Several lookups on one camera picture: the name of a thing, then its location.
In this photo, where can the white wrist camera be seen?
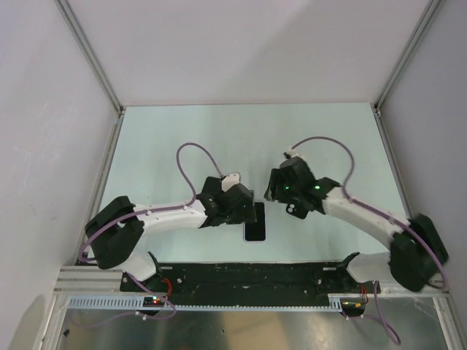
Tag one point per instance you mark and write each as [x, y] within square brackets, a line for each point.
[292, 153]
[230, 180]

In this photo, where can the black smartphone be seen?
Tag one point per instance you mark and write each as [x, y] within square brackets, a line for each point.
[256, 231]

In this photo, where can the right aluminium frame post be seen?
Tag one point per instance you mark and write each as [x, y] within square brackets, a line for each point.
[419, 32]

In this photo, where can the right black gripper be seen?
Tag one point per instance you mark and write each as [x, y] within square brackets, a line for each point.
[277, 179]

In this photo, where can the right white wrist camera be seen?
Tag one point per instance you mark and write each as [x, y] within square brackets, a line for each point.
[292, 153]

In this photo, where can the controller board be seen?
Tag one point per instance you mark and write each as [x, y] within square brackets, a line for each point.
[352, 309]
[155, 300]

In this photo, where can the black phone case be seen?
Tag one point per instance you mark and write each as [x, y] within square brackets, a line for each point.
[297, 210]

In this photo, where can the grey slotted cable duct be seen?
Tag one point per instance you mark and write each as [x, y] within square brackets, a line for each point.
[140, 303]

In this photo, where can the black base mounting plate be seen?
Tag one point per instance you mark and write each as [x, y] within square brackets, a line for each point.
[255, 284]

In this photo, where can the left aluminium frame post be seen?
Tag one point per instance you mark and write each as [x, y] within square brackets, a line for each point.
[85, 46]

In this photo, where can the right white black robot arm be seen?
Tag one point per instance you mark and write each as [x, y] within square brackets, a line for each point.
[414, 250]

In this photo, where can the right controller board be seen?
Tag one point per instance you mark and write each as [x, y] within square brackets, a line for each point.
[352, 309]

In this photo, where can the left controller board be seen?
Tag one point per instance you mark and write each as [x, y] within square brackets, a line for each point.
[155, 300]

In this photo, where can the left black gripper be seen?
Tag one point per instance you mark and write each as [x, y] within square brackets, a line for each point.
[246, 214]

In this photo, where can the aluminium frame post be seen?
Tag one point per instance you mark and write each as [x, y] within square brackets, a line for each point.
[419, 32]
[85, 46]

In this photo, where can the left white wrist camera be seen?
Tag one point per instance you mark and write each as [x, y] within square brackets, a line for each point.
[230, 180]

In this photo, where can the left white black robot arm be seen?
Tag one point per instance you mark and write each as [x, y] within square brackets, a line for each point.
[113, 235]

